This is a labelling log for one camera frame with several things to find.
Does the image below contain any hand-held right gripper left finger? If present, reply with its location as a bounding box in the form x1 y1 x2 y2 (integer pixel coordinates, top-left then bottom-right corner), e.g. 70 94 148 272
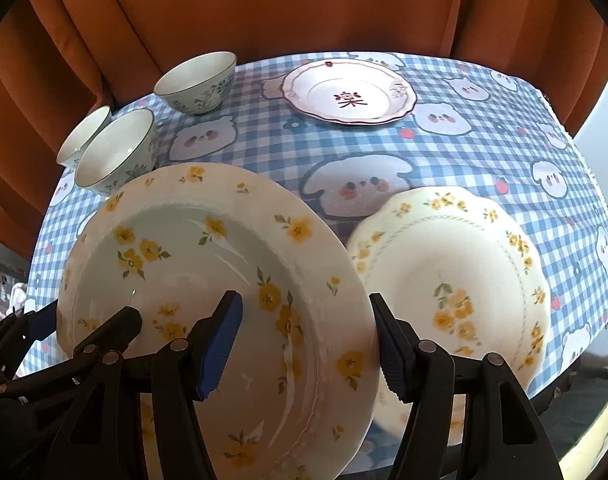
59 290 245 480

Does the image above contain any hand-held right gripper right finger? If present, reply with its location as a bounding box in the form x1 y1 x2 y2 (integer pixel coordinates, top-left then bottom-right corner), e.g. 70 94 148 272
369 292 555 480

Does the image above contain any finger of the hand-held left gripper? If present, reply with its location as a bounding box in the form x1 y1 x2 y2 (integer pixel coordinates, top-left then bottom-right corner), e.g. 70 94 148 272
0 304 60 381
0 306 142 401

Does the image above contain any large round yellow floral plate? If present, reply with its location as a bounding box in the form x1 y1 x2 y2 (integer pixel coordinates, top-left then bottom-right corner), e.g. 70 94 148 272
55 162 382 478

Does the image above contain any white bowl blue floral print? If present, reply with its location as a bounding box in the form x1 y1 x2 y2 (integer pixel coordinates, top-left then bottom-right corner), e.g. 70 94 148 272
74 108 159 197
56 105 113 171
153 51 237 116

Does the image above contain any scalloped yellow floral plate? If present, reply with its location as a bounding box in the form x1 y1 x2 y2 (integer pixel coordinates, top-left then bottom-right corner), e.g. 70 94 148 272
345 186 552 448

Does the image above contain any blue checked cartoon tablecloth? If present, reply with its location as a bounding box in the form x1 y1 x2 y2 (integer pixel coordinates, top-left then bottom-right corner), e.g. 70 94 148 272
16 52 608 466

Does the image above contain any red-trimmed white plate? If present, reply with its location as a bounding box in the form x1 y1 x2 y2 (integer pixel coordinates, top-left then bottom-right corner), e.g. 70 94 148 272
282 59 418 126

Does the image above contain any orange curtain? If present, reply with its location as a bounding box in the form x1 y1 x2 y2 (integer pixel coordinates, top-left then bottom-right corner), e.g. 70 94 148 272
0 0 608 243

